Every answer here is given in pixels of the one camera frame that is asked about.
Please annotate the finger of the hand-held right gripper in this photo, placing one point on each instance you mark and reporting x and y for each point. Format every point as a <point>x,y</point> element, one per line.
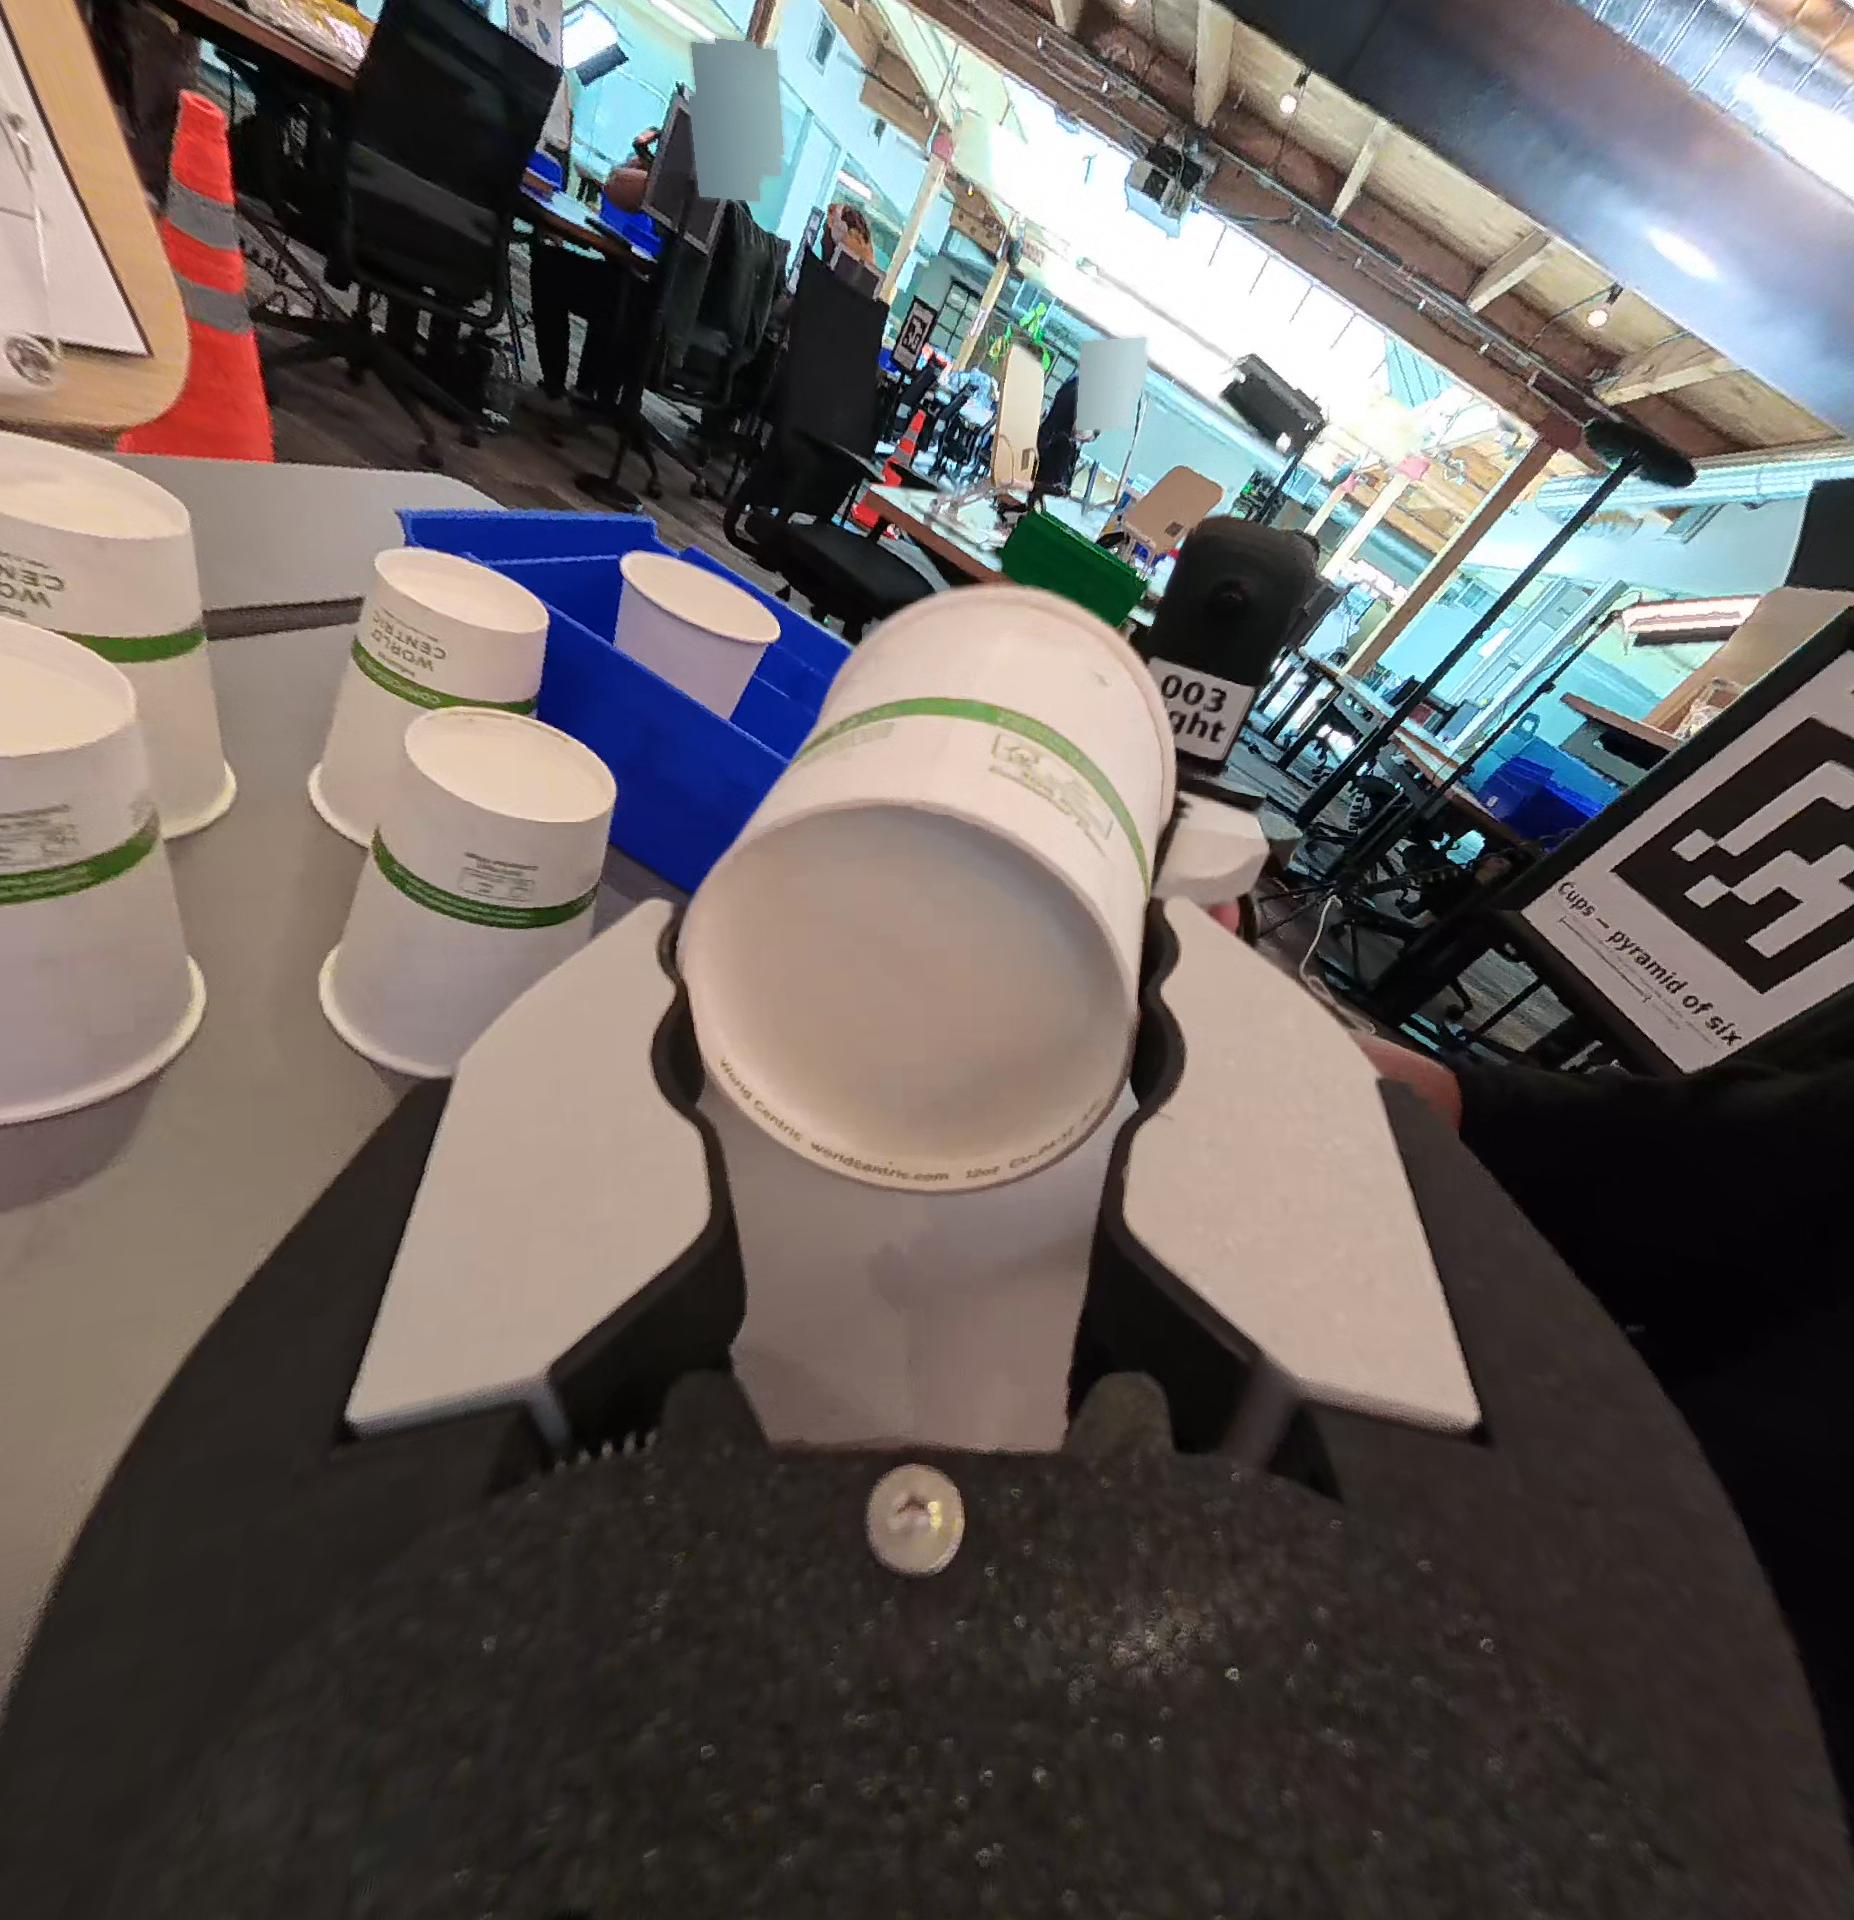
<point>1213,849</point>

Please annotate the cardboard box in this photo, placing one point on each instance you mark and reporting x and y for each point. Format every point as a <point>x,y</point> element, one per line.
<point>1765,643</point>

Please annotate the ceiling-mounted projector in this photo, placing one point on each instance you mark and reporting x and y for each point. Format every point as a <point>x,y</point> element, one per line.
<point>1168,173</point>

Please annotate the black-white marker sign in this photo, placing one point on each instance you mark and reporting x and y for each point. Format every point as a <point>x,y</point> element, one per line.
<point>1765,838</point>

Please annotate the black office chair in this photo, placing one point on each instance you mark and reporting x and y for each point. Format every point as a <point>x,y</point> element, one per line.
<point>434,179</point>
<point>820,389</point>
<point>731,299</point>

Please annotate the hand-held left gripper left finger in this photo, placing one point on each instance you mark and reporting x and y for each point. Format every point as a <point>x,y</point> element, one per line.
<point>552,1216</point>

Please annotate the white instruction sheet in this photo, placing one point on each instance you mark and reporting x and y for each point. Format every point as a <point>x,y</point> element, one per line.
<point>26,179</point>

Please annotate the person's right forearm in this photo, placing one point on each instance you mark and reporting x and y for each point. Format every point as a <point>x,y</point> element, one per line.
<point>1663,1186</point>

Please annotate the white paper cup green band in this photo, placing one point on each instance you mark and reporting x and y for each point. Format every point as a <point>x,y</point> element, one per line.
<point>928,989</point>
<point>687,643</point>
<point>448,629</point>
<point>462,961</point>
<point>58,930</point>
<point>100,570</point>

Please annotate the black tripod stand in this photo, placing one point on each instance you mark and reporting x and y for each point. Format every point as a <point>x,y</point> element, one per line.
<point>1632,452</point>

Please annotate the orange traffic cone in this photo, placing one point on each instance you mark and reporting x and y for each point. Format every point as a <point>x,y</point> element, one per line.
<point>209,345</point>

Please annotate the wooden table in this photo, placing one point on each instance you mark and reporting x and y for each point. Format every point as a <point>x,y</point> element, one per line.
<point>928,524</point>

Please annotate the green plastic bin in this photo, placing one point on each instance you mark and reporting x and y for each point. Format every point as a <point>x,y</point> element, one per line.
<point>1070,570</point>

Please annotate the wooden sign board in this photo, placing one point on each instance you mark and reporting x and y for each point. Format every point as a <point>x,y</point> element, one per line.
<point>130,299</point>

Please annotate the blue plastic bin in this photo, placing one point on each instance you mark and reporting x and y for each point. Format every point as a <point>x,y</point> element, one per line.
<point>1540,794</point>
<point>674,780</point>

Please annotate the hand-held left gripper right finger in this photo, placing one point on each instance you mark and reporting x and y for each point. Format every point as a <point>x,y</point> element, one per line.
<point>1287,1216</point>

